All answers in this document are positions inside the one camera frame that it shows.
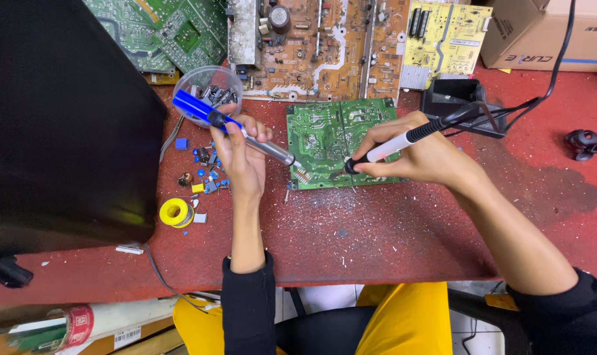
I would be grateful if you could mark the person's left hand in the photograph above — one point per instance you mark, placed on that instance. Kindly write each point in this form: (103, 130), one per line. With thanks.
(244, 167)

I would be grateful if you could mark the person's right hand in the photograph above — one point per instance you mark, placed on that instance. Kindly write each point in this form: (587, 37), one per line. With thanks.
(426, 153)

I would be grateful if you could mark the white and black soldering iron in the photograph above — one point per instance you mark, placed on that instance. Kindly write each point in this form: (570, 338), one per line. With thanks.
(392, 145)

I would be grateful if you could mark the blue and silver desoldering pump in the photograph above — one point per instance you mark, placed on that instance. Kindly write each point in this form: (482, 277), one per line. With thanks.
(194, 106)

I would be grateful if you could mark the pile of small electronic components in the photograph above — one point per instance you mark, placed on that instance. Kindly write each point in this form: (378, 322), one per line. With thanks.
(210, 170)

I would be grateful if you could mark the small yellow block component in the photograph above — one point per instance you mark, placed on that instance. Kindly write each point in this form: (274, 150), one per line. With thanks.
(197, 188)

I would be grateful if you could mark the black soldering iron stand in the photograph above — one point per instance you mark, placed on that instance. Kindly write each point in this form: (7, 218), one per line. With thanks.
(446, 96)

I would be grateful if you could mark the copper toroid coil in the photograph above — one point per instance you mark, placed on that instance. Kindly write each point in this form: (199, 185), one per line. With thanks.
(184, 179)

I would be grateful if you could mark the small blue box component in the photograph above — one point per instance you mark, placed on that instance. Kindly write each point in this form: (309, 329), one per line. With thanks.
(182, 144)

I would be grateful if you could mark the small white block component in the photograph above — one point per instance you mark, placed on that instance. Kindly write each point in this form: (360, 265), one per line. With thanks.
(200, 218)

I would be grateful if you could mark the heap of black capacitors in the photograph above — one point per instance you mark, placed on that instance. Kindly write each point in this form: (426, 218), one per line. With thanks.
(219, 94)

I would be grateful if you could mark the small green circuit board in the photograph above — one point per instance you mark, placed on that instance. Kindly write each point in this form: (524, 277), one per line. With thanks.
(323, 135)

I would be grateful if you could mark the clear plastic cup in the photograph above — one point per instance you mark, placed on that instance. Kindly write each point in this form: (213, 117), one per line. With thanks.
(209, 76)

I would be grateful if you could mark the yellow circuit board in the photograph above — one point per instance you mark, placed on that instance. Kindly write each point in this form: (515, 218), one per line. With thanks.
(446, 44)

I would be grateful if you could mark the white plastic connector strip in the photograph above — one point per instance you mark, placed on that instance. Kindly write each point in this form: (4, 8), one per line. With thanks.
(129, 250)

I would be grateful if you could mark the large brown circuit board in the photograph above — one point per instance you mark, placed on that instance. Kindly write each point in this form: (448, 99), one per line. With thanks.
(323, 49)

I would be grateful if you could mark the bright green circuit board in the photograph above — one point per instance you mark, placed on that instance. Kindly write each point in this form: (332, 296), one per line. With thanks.
(194, 29)

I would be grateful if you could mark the black plastic clip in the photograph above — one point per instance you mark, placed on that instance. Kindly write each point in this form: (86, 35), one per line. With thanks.
(582, 143)

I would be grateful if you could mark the person's yellow trousers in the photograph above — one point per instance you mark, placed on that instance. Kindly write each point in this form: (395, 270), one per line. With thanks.
(407, 315)

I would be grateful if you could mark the brown cardboard box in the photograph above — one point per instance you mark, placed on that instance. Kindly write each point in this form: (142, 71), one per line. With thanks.
(550, 34)

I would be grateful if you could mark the pale green circuit board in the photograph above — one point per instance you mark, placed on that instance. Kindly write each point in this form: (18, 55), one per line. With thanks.
(125, 34)

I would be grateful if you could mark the large black screen panel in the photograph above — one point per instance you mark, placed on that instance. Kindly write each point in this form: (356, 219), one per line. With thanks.
(66, 123)

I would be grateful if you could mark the black chair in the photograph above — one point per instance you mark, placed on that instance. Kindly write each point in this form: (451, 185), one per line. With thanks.
(328, 330)

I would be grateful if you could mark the red printed tape roll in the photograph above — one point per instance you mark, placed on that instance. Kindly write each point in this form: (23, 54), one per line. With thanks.
(76, 325)

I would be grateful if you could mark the carton with boards and paper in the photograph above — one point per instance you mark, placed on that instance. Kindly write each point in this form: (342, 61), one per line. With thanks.
(42, 330)

